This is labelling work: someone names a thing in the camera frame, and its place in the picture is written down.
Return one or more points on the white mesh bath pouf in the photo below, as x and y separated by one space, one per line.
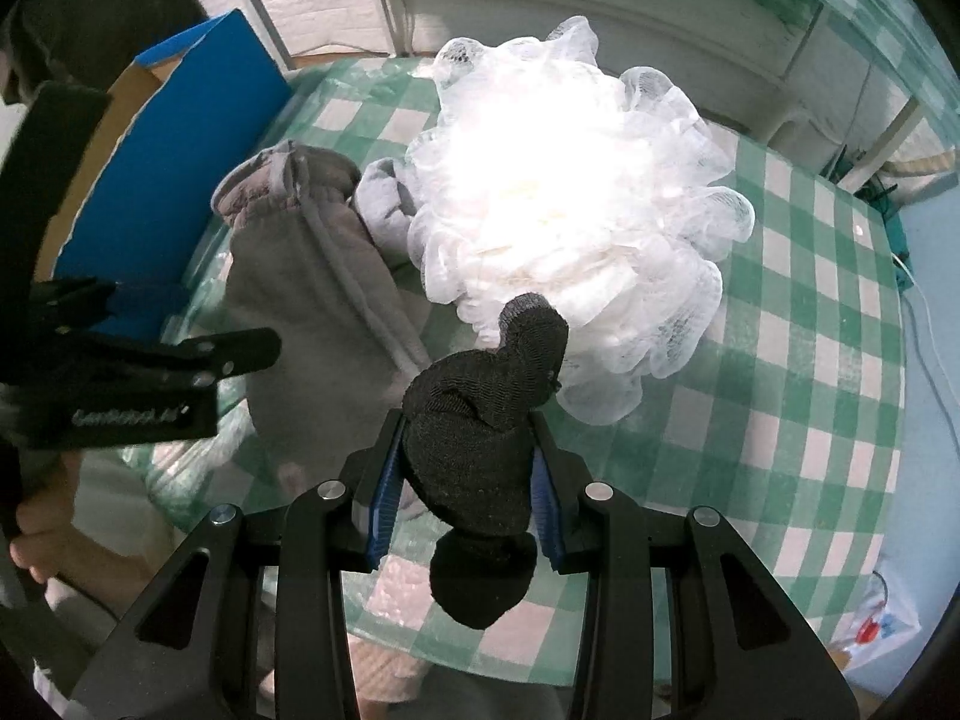
570 202

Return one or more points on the white printed plastic bag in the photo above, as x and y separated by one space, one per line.
881 615

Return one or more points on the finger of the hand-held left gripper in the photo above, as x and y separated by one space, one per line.
52 180
225 352

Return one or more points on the black sock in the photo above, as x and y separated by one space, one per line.
480 427

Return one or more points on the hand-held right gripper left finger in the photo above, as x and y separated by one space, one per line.
386 495

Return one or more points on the person's left hand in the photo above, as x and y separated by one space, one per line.
45 525

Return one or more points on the dark cloth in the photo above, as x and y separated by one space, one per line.
97 0

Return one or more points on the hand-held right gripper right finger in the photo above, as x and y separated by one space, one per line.
544 510

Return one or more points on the white desk frame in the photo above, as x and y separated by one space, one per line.
600 0

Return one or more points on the green checkered tablecloth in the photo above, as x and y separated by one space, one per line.
810 390

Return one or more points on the cardboard box with blue edges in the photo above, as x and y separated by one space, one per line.
172 165

